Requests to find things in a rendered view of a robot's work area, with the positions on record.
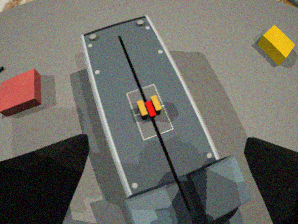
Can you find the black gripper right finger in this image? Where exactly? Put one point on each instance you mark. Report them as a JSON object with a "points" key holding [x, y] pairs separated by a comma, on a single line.
{"points": [[275, 171]]}

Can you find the red rectangular block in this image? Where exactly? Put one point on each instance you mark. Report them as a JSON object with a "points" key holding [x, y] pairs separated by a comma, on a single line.
{"points": [[20, 93]]}

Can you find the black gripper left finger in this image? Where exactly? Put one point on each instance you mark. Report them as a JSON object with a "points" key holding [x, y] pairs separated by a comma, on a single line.
{"points": [[37, 188]]}

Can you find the yellow block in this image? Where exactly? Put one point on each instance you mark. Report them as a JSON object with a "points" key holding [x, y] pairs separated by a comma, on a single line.
{"points": [[276, 44]]}

